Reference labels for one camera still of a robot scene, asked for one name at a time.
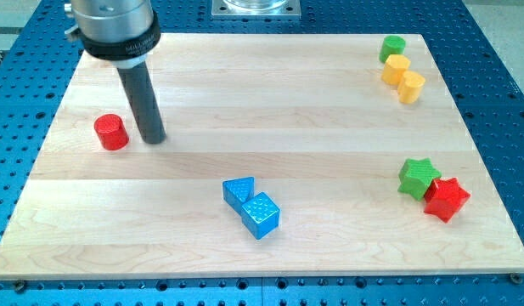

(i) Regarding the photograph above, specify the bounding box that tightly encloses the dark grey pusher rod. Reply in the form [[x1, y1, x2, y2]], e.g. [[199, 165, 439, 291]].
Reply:
[[118, 62, 166, 145]]

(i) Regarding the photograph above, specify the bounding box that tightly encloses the red cylinder block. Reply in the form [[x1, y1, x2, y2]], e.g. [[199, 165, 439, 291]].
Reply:
[[93, 114, 129, 150]]

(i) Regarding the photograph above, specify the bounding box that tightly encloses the light wooden board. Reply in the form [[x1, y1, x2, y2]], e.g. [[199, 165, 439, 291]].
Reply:
[[0, 34, 524, 280]]

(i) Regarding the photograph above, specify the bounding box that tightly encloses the yellow hexagon block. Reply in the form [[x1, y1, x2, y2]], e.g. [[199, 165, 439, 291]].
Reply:
[[381, 54, 411, 85]]

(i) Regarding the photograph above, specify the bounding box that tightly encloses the yellow heart block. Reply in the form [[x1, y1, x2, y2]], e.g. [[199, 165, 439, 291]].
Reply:
[[397, 71, 426, 104]]

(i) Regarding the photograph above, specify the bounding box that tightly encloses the red star block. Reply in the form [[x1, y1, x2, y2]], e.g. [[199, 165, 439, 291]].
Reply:
[[424, 178, 470, 223]]

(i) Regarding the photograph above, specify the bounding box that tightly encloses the green cylinder block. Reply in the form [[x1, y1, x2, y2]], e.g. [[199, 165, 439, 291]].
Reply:
[[379, 35, 406, 63]]

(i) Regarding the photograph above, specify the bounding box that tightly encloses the blue perforated table plate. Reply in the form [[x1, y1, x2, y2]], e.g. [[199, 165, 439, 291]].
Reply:
[[0, 1, 524, 305]]

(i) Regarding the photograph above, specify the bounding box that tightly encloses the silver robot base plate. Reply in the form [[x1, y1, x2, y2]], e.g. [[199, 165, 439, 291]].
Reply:
[[211, 0, 301, 20]]

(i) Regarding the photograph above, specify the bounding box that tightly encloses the green star block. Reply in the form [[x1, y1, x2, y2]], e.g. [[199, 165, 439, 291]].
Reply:
[[397, 158, 442, 201]]

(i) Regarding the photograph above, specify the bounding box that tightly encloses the blue triangle block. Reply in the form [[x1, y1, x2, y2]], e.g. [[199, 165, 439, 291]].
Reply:
[[223, 177, 255, 214]]

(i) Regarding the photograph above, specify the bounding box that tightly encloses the blue cube block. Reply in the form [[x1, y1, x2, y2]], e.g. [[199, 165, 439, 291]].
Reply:
[[240, 192, 280, 240]]

